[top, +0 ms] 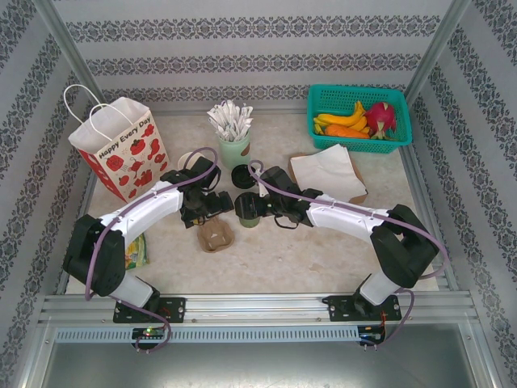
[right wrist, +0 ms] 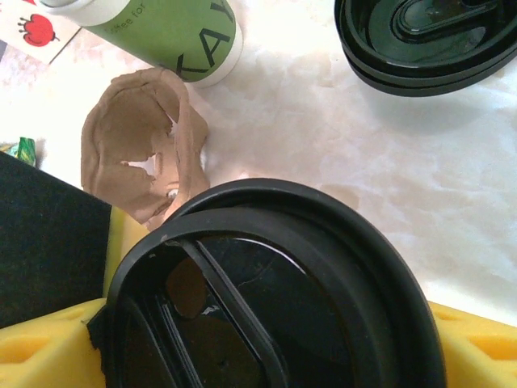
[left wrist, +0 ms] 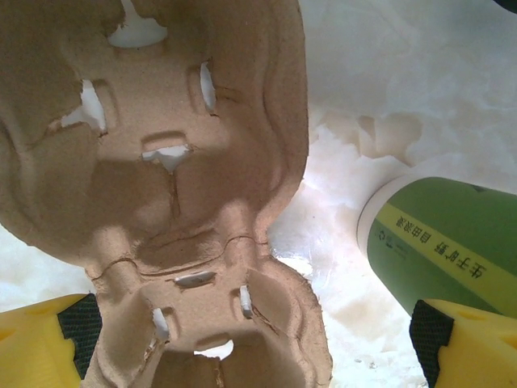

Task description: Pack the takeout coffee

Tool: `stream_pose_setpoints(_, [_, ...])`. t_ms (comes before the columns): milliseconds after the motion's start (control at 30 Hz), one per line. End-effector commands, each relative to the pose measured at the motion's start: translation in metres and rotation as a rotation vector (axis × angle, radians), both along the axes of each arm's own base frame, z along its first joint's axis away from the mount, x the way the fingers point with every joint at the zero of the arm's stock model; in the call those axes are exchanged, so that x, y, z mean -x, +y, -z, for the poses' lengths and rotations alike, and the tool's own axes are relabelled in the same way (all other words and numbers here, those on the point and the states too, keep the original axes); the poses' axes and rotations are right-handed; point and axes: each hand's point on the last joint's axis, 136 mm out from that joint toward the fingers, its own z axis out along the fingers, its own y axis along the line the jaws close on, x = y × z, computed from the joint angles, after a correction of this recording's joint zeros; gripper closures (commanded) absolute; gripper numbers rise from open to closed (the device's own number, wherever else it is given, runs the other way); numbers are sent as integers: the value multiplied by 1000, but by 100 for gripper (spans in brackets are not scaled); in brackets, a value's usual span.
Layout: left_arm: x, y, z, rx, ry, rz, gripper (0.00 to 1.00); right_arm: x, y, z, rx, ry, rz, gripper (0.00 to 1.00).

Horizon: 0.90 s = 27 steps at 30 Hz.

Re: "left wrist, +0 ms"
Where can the brown pulp cup carrier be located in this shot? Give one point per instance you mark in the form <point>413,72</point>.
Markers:
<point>161,202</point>

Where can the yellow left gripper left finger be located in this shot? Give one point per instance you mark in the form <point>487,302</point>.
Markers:
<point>32,347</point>

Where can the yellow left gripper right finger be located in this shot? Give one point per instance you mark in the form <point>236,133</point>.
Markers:
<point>476,351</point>

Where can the green paper cup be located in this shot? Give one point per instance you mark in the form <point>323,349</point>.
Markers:
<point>444,226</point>

